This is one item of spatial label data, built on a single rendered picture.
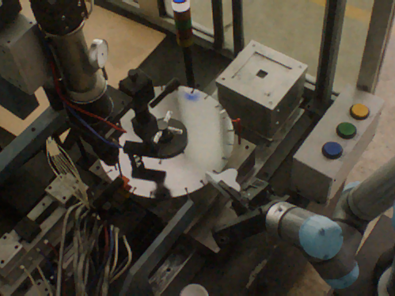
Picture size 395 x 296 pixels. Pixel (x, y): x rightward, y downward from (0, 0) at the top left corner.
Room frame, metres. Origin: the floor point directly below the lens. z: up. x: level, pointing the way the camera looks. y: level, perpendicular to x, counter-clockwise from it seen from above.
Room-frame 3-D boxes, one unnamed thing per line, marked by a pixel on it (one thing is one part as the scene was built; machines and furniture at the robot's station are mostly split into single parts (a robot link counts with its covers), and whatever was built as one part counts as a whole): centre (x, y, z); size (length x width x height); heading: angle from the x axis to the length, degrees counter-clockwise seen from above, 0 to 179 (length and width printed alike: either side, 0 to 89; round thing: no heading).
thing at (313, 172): (0.78, -0.44, 0.82); 0.28 x 0.11 x 0.15; 132
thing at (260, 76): (1.01, -0.30, 0.82); 0.18 x 0.18 x 0.15; 42
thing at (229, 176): (0.68, -0.12, 0.96); 0.09 x 0.06 x 0.03; 31
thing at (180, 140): (0.83, -0.01, 0.96); 0.11 x 0.11 x 0.03
